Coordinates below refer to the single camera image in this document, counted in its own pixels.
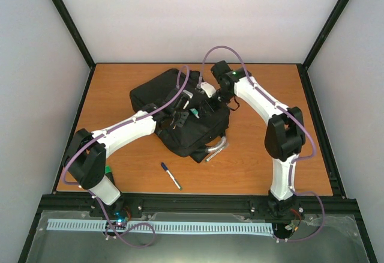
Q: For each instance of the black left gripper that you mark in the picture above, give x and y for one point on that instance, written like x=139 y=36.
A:
x=180 y=123

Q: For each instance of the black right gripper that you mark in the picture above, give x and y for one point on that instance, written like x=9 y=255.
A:
x=212 y=108

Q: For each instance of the black student backpack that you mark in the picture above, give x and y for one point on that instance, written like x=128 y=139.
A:
x=189 y=124

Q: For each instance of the white glue stick green cap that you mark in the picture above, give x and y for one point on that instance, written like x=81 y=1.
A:
x=195 y=113

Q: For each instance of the white pen green tip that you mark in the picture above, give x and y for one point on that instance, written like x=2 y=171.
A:
x=209 y=158

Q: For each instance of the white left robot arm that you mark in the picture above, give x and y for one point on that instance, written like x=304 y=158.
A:
x=85 y=159

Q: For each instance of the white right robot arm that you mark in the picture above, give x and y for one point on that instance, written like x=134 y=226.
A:
x=284 y=134

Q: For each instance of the blue capped pen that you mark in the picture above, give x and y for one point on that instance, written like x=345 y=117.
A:
x=165 y=168

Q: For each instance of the green capped black marker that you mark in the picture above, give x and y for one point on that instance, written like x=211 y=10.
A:
x=109 y=175

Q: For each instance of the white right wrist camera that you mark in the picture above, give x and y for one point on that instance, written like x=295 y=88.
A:
x=207 y=89

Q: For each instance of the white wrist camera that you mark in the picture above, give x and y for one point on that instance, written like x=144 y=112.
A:
x=207 y=89
x=185 y=98

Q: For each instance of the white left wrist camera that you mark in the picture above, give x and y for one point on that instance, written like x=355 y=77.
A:
x=185 y=98

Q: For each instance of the light blue cable duct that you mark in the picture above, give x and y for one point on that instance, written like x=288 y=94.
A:
x=169 y=228

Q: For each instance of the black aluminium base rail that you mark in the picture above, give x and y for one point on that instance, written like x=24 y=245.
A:
x=136 y=204

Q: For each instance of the black frame post right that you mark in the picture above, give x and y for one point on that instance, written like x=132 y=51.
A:
x=331 y=21

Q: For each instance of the black frame post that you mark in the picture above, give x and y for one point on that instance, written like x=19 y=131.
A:
x=74 y=32
x=331 y=21

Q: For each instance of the black frame post left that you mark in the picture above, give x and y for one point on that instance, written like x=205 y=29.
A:
x=74 y=32

